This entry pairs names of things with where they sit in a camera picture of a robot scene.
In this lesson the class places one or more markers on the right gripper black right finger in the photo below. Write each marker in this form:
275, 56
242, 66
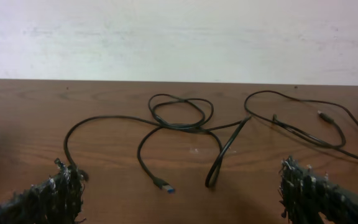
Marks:
308, 198

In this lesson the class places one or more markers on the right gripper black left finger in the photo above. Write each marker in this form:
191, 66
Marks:
56, 200

